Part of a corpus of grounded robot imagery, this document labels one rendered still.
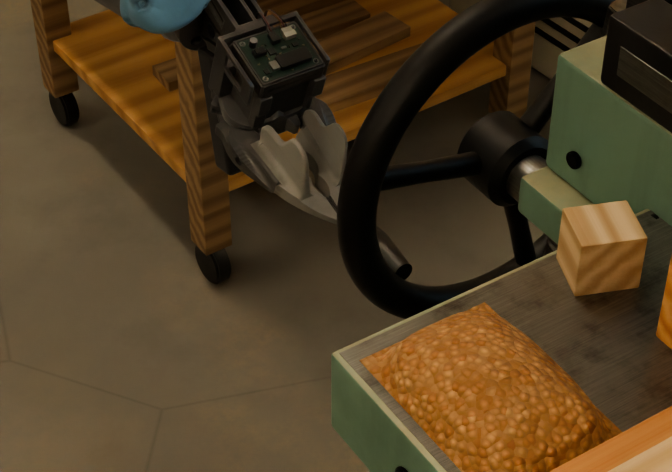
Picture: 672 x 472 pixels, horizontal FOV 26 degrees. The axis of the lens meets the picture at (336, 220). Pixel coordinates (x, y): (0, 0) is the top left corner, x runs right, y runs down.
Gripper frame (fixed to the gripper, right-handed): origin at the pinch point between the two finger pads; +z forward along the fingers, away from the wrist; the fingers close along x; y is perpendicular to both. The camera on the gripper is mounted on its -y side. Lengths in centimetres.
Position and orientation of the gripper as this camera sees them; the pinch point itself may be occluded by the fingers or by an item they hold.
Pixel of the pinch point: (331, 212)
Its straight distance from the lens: 111.8
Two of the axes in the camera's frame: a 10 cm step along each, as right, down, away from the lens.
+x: 8.4, -3.5, 4.2
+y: 1.9, -5.3, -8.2
